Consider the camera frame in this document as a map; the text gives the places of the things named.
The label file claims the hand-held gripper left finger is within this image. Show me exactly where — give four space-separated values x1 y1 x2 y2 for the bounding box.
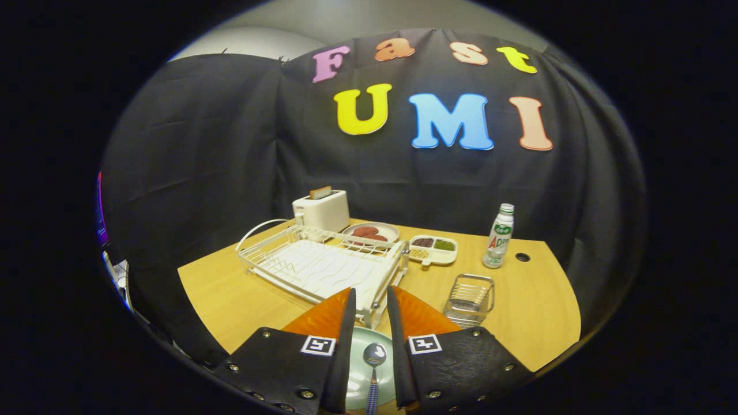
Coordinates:
212 287 357 415

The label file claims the white drain tray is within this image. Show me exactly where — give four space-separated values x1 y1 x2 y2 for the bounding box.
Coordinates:
254 239 398 315

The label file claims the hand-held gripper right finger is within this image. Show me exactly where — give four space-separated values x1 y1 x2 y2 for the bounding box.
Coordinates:
386 285 534 411

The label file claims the white milk drink bottle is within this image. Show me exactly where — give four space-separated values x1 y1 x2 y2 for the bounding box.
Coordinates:
483 203 515 269

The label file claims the white toaster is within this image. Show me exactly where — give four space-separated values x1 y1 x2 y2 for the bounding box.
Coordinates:
292 190 351 234

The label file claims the white wire dish rack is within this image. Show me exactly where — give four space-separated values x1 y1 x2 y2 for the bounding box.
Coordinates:
236 218 411 329

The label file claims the metal wire basket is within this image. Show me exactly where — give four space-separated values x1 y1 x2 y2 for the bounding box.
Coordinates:
443 273 496 329

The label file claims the black backdrop cloth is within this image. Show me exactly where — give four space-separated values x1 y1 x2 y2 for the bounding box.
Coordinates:
98 29 646 369

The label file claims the spoon with blue checked handle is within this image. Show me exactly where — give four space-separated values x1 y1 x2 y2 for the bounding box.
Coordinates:
363 342 388 415

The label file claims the beige plate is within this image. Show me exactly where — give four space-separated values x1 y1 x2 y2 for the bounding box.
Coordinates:
341 222 400 248

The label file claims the white divided tray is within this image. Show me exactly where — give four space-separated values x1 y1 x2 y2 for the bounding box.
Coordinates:
408 235 458 270

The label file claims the pale green plate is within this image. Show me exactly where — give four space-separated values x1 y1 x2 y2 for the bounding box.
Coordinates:
345 326 404 411

